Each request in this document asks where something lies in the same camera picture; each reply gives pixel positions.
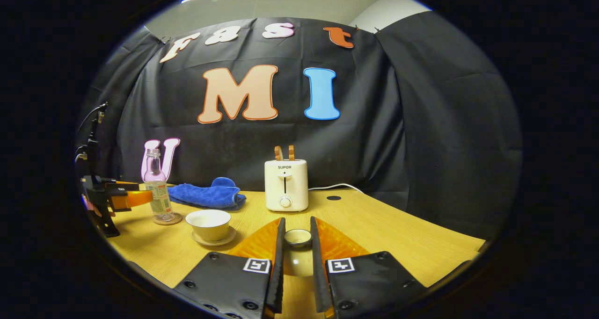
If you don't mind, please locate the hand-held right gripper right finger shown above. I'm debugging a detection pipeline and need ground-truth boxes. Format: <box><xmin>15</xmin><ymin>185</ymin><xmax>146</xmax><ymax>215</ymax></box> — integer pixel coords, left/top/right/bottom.
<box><xmin>310</xmin><ymin>217</ymin><xmax>427</xmax><ymax>319</ymax></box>

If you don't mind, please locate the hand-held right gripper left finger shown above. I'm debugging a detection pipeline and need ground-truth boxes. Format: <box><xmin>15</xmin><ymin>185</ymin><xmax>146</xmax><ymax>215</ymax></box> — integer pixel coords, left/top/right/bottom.
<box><xmin>173</xmin><ymin>217</ymin><xmax>286</xmax><ymax>319</ymax></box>

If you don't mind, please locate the clear plastic water bottle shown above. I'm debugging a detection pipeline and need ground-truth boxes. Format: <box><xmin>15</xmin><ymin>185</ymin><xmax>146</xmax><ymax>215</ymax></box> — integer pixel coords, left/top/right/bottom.
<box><xmin>143</xmin><ymin>148</ymin><xmax>175</xmax><ymax>222</ymax></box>

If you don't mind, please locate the cream teacup lid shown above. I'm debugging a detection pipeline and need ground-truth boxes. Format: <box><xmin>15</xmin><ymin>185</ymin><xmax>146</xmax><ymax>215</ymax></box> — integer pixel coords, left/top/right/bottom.
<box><xmin>282</xmin><ymin>228</ymin><xmax>314</xmax><ymax>277</ymax></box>

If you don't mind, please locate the round wooden coaster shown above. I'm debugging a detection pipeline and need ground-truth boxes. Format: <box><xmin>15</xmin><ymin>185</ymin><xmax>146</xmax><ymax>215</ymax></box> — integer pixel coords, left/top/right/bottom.
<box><xmin>153</xmin><ymin>212</ymin><xmax>183</xmax><ymax>226</ymax></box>

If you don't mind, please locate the cream ceramic teacup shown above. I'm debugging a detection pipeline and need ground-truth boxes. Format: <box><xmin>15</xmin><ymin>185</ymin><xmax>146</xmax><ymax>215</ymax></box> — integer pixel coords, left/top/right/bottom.
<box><xmin>185</xmin><ymin>209</ymin><xmax>231</xmax><ymax>241</ymax></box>

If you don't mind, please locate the cream ceramic saucer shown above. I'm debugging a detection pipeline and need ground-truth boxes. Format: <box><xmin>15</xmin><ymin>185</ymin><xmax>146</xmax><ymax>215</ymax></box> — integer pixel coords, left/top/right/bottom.
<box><xmin>190</xmin><ymin>225</ymin><xmax>237</xmax><ymax>247</ymax></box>

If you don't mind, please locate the blue towel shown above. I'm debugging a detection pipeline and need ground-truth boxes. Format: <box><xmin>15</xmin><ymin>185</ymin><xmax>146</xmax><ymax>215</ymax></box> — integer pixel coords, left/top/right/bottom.
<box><xmin>168</xmin><ymin>177</ymin><xmax>247</xmax><ymax>210</ymax></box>

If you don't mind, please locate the white toaster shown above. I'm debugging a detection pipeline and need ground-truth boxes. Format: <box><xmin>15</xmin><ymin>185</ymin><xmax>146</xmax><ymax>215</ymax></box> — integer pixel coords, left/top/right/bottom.
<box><xmin>264</xmin><ymin>159</ymin><xmax>309</xmax><ymax>212</ymax></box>

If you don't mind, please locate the black backdrop cloth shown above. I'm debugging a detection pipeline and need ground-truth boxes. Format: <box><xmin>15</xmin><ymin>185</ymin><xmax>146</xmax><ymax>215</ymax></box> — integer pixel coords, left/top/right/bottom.
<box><xmin>77</xmin><ymin>17</ymin><xmax>522</xmax><ymax>238</ymax></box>

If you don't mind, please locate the white power cable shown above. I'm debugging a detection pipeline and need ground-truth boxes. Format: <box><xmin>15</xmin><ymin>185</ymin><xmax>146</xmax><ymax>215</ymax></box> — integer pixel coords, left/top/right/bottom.
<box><xmin>308</xmin><ymin>183</ymin><xmax>365</xmax><ymax>194</ymax></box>

